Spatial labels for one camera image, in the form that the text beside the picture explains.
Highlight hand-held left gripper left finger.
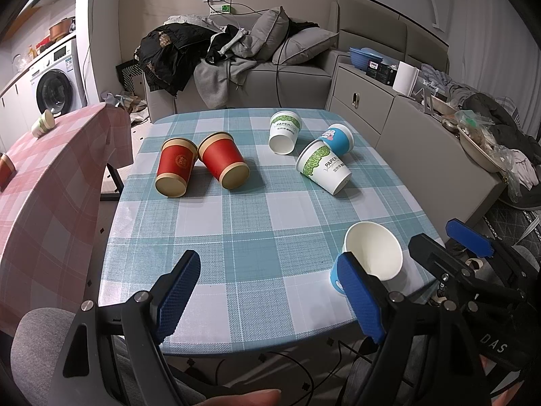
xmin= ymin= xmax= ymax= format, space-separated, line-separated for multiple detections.
xmin=63 ymin=249 xmax=212 ymax=406

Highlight grey side cabinet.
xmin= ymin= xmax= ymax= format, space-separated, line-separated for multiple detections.
xmin=325 ymin=50 xmax=508 ymax=230

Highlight grey hoodie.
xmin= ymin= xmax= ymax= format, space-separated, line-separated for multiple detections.
xmin=193 ymin=56 xmax=259 ymax=110

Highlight metal basin with bags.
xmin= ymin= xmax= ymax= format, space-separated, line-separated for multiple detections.
xmin=455 ymin=110 xmax=510 ymax=174

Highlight black table frame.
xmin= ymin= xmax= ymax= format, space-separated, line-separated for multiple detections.
xmin=100 ymin=163 xmax=126 ymax=202

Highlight pink checked tablecloth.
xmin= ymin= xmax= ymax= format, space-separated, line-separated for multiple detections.
xmin=0 ymin=102 xmax=135 ymax=339

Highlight white washing machine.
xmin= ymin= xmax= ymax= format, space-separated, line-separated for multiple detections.
xmin=29 ymin=37 xmax=88 ymax=119

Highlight black patterned bag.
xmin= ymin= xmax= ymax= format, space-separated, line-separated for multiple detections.
xmin=116 ymin=61 xmax=147 ymax=94

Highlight dark clothes pile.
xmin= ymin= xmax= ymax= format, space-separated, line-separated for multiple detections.
xmin=462 ymin=92 xmax=541 ymax=165

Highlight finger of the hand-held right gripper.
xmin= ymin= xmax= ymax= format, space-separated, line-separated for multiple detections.
xmin=407 ymin=233 xmax=521 ymax=302
xmin=447 ymin=218 xmax=538 ymax=289

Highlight black box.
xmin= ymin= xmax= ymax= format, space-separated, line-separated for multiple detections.
xmin=366 ymin=61 xmax=400 ymax=86

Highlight red paper cup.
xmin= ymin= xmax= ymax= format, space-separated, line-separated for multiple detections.
xmin=0 ymin=152 xmax=18 ymax=191
xmin=198 ymin=132 xmax=251 ymax=190
xmin=155 ymin=137 xmax=198 ymax=198

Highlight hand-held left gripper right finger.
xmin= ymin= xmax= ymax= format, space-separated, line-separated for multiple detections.
xmin=335 ymin=252 xmax=483 ymax=406

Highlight blue plastic basins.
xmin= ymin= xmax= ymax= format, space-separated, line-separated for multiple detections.
xmin=349 ymin=47 xmax=386 ymax=72

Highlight black and white garment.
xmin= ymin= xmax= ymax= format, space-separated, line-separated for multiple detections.
xmin=206 ymin=24 xmax=255 ymax=62

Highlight blue cartoon paper cup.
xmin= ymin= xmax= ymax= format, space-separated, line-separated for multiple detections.
xmin=330 ymin=221 xmax=404 ymax=295
xmin=318 ymin=123 xmax=355 ymax=158

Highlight grey pillow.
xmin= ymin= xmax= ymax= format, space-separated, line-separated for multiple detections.
xmin=249 ymin=7 xmax=290 ymax=62
xmin=273 ymin=27 xmax=339 ymax=67

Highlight black cable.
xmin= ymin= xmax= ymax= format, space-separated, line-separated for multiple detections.
xmin=275 ymin=19 xmax=293 ymax=109

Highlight grey sofa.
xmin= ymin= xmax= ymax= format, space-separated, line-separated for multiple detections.
xmin=146 ymin=48 xmax=341 ymax=124

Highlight white paper roll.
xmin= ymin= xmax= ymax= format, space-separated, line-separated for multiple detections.
xmin=392 ymin=61 xmax=419 ymax=96

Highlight copper pot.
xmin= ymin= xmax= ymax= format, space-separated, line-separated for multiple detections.
xmin=48 ymin=18 xmax=77 ymax=41

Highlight person's left hand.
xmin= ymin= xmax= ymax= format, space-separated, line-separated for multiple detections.
xmin=202 ymin=389 xmax=282 ymax=406

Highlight blue checked tablecloth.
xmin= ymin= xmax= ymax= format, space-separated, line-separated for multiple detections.
xmin=96 ymin=108 xmax=444 ymax=356

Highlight white cup green band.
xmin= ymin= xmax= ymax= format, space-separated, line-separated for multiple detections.
xmin=269 ymin=110 xmax=303 ymax=155
xmin=31 ymin=110 xmax=56 ymax=138

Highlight white cup green leaf print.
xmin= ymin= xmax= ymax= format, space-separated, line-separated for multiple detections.
xmin=295 ymin=139 xmax=353 ymax=196

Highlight black jacket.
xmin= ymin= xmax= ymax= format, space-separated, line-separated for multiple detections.
xmin=134 ymin=23 xmax=225 ymax=96

